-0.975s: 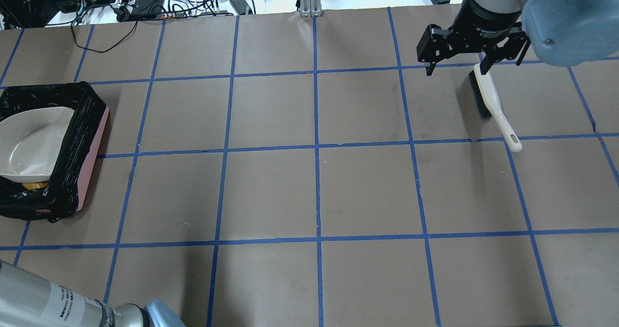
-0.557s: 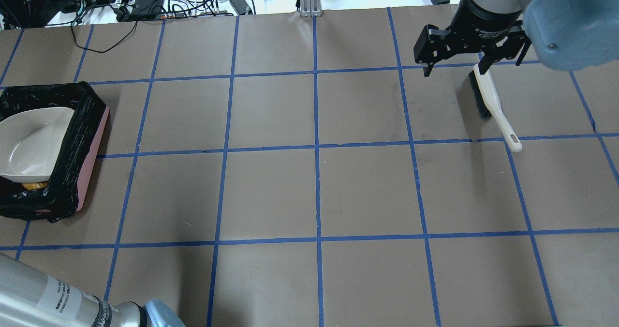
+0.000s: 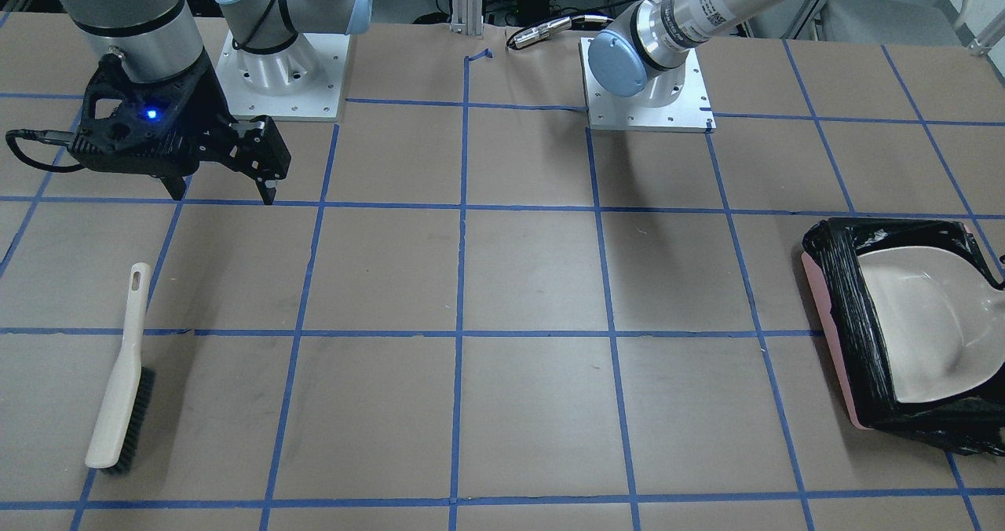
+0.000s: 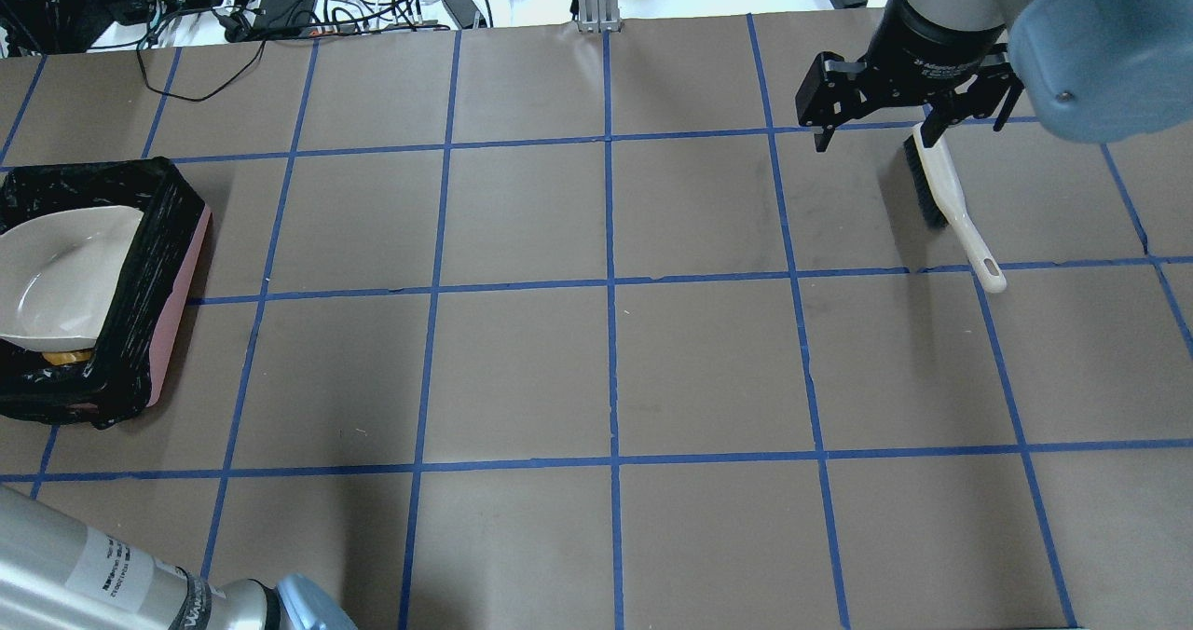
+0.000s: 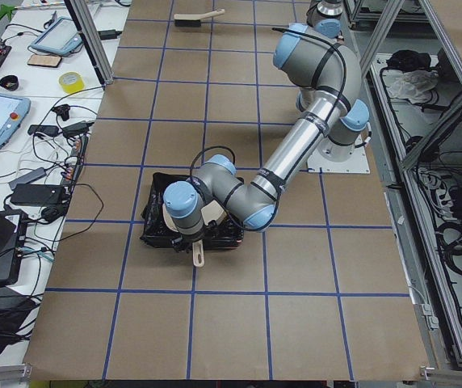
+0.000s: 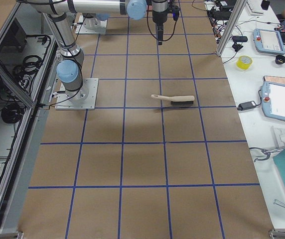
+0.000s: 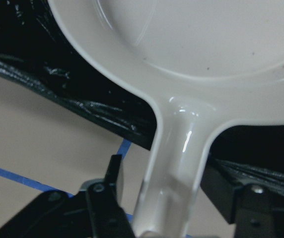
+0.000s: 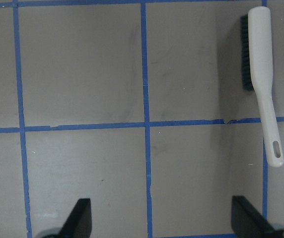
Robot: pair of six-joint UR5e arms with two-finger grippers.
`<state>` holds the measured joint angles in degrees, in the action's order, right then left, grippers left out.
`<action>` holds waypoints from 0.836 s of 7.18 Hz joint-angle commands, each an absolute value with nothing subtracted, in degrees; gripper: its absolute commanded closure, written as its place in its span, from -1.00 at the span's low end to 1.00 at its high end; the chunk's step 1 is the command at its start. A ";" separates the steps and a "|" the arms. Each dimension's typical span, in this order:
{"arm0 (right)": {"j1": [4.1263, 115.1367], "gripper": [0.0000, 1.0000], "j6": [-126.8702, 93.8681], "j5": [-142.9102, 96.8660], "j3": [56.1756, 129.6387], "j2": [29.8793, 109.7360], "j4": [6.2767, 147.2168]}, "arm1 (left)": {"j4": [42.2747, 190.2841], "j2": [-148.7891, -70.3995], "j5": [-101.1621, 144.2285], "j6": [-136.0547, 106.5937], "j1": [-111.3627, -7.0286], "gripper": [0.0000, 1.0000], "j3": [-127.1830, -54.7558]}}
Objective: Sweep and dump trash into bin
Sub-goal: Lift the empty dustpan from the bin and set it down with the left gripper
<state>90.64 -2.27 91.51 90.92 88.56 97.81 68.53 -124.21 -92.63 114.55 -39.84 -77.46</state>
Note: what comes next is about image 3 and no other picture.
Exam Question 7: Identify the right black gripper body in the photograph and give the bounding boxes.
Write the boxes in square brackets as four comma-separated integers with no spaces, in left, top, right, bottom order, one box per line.
[66,48,236,181]

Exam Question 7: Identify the white hand brush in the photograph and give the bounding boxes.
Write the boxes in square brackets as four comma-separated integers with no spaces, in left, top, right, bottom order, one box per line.
[85,262,155,476]

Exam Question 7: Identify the white plastic dustpan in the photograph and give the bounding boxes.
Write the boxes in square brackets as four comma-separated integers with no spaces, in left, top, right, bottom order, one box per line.
[859,246,1004,405]

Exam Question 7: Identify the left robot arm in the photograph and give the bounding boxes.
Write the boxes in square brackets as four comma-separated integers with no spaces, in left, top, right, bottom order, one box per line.
[583,0,785,98]

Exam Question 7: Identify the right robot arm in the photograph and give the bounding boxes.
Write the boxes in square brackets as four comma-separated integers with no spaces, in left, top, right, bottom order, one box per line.
[5,0,373,205]

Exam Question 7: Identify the bin with black bag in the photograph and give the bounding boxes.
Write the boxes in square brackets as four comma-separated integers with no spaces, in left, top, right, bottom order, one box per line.
[802,218,1003,456]

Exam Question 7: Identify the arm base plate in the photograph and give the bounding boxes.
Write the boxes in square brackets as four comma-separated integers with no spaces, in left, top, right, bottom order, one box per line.
[580,38,717,134]
[216,33,353,122]

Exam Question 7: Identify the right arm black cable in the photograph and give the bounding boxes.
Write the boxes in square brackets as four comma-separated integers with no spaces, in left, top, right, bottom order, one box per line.
[5,128,87,174]

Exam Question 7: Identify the aluminium frame post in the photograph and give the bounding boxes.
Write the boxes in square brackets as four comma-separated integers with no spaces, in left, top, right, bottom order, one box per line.
[449,0,484,38]

